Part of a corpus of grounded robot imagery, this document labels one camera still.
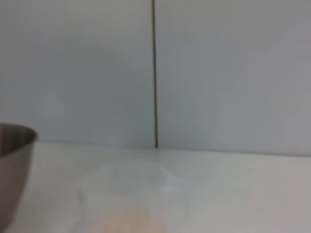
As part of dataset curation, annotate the stainless steel mixing bowl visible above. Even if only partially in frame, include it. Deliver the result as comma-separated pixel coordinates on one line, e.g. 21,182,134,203
0,123,39,233

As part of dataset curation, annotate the clear plastic measuring cup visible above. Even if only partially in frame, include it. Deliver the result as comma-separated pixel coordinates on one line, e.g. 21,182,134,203
79,161,187,233

